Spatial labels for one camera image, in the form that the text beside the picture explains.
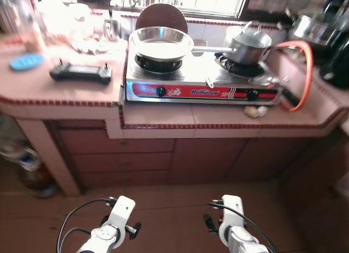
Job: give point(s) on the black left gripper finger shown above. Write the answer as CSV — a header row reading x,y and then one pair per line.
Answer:
x,y
134,230

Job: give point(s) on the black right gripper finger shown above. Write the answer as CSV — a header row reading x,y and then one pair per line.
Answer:
x,y
209,222

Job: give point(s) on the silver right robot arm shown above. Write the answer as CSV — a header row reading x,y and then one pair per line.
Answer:
x,y
242,243

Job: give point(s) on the garlic bulbs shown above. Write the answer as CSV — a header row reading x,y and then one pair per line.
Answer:
x,y
255,111

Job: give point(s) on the clear plastic water bottle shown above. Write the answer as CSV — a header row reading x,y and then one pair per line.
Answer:
x,y
30,166

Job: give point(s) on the steel red gas stove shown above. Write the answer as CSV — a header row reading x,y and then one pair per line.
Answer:
x,y
202,92

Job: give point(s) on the black remote controller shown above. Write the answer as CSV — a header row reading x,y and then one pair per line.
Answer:
x,y
82,73

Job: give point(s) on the steel saucepan with lid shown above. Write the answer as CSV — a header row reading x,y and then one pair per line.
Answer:
x,y
250,48

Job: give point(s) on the steel frying pan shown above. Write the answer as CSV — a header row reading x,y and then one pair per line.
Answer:
x,y
161,43

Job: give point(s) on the white plate with food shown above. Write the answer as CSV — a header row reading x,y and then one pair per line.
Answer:
x,y
90,44

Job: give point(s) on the blue round lid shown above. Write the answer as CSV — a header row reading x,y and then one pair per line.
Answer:
x,y
26,61

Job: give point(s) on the steel mug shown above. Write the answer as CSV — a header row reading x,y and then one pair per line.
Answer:
x,y
112,29

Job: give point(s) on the black electric kettle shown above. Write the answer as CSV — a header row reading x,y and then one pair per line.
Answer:
x,y
338,62

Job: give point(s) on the round brown board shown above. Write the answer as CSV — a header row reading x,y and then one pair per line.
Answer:
x,y
162,16

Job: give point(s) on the clear glass jar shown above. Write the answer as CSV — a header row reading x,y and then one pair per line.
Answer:
x,y
32,35

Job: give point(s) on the large steel pot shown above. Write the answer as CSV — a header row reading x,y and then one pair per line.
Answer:
x,y
313,26

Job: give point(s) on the window with metal grille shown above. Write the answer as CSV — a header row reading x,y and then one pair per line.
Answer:
x,y
180,2

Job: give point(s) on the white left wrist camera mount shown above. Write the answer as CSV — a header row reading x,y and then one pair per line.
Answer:
x,y
121,209

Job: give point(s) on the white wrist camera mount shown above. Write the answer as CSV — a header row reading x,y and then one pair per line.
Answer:
x,y
121,209
232,209

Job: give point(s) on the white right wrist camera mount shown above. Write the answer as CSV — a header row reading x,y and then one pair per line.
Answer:
x,y
232,209

